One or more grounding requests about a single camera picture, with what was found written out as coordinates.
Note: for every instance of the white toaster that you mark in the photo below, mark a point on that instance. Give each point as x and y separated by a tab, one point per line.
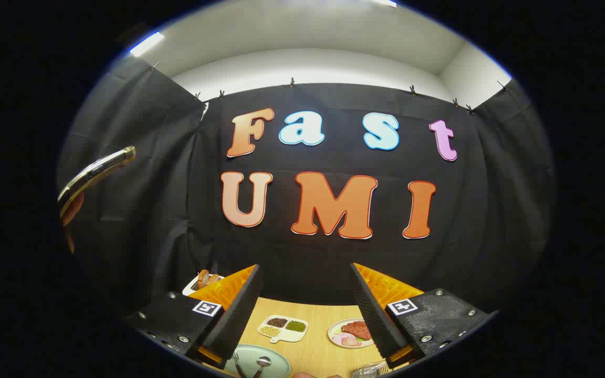
193	286

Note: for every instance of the pink ham slice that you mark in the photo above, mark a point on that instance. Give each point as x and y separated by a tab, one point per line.
345	340

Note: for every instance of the green mung beans pile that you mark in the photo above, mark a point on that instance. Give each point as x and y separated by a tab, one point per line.
295	326

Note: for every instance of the toasted bread slices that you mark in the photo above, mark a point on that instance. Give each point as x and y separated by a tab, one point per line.
205	278

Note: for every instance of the yellow soybeans pile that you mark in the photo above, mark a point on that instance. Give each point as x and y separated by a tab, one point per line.
269	331

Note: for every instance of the white round plate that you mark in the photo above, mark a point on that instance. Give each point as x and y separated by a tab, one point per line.
335	328

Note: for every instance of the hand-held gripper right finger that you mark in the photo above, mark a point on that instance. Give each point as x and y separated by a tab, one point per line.
373	315

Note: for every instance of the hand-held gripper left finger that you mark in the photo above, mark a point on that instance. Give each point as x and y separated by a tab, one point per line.
239	315

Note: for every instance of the white divided dish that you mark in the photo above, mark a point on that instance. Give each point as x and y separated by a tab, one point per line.
289	336

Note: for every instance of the light blue plate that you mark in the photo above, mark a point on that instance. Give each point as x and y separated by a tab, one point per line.
276	367

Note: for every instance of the brown steak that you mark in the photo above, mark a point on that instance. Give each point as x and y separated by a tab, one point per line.
356	330

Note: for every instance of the ceiling light panel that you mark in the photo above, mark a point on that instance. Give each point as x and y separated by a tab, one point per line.
146	44

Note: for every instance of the smartphone with clear case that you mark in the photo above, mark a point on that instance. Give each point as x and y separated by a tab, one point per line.
95	173

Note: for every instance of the dark brown beans pile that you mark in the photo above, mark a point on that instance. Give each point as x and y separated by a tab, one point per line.
277	322

